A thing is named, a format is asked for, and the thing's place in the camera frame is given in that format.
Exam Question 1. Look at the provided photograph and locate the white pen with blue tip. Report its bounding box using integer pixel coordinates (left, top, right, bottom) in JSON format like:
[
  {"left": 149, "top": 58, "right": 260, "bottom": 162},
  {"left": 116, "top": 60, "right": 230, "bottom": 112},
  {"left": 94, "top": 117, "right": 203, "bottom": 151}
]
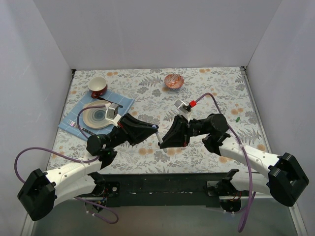
[{"left": 156, "top": 132, "right": 167, "bottom": 152}]

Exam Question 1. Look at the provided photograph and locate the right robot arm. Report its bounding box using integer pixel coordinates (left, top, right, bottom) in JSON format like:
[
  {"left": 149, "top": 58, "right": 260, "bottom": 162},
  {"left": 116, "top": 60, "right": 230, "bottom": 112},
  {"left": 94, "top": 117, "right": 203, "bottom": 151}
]
[{"left": 158, "top": 114, "right": 309, "bottom": 207}]

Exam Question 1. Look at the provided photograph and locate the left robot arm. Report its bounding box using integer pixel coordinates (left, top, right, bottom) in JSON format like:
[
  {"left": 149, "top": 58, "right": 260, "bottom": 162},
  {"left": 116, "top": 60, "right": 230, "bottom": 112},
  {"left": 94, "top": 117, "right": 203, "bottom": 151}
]
[{"left": 17, "top": 114, "right": 158, "bottom": 221}]

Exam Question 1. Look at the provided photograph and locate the beige plate with blue rings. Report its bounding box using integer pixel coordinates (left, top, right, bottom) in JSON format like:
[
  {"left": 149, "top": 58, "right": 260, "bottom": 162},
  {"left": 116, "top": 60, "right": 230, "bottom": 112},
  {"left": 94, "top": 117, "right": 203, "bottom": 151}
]
[{"left": 82, "top": 100, "right": 111, "bottom": 129}]

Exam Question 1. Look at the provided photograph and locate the orange patterned bowl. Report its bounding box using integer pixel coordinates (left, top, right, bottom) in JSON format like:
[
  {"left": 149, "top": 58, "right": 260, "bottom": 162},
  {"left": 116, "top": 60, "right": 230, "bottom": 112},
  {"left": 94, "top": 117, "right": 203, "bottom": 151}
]
[{"left": 164, "top": 74, "right": 184, "bottom": 89}]

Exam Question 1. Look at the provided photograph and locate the floral tablecloth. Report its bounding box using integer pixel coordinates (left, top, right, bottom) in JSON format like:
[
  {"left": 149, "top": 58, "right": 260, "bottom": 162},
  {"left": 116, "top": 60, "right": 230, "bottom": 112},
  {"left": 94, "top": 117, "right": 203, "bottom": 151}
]
[{"left": 64, "top": 67, "right": 270, "bottom": 174}]

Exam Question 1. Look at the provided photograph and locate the red ceramic mug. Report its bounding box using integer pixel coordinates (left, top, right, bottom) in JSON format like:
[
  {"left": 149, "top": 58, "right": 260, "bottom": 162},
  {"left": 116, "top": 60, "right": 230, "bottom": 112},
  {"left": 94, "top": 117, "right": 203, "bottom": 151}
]
[{"left": 88, "top": 77, "right": 108, "bottom": 98}]

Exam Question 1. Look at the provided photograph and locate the blue checked cloth napkin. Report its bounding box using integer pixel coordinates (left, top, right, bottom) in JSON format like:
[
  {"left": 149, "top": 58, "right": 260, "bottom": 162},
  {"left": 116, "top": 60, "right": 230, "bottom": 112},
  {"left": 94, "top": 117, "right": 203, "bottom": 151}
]
[{"left": 59, "top": 90, "right": 134, "bottom": 141}]

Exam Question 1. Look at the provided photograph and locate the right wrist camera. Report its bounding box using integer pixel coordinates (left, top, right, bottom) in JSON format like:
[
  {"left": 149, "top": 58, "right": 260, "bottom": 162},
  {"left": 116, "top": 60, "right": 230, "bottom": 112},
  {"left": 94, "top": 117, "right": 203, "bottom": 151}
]
[{"left": 174, "top": 99, "right": 192, "bottom": 122}]

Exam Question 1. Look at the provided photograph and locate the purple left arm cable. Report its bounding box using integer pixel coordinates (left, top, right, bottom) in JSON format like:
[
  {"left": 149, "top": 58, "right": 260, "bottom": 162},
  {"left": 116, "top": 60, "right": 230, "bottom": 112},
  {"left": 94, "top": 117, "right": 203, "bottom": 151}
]
[{"left": 14, "top": 104, "right": 119, "bottom": 224}]

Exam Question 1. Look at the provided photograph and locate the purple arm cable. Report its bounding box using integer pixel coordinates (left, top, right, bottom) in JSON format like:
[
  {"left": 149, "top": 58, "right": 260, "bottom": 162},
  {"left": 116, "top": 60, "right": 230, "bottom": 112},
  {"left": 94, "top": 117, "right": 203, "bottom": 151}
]
[
  {"left": 190, "top": 92, "right": 256, "bottom": 233},
  {"left": 14, "top": 104, "right": 119, "bottom": 224}
]

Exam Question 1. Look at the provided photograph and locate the black handled fork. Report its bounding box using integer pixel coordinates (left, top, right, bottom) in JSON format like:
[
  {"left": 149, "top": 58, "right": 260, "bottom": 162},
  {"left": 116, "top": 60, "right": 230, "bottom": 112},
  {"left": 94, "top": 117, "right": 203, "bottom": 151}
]
[{"left": 67, "top": 120, "right": 94, "bottom": 135}]

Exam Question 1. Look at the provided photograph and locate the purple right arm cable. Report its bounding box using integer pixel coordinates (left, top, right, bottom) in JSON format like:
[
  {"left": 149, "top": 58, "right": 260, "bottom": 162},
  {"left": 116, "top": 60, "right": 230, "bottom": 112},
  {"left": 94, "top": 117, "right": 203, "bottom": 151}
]
[{"left": 190, "top": 92, "right": 256, "bottom": 233}]

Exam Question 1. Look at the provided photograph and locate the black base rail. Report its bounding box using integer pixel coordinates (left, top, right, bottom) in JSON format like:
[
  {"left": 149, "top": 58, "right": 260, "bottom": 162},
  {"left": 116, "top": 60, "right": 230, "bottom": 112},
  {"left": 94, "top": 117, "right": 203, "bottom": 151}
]
[{"left": 44, "top": 172, "right": 281, "bottom": 208}]

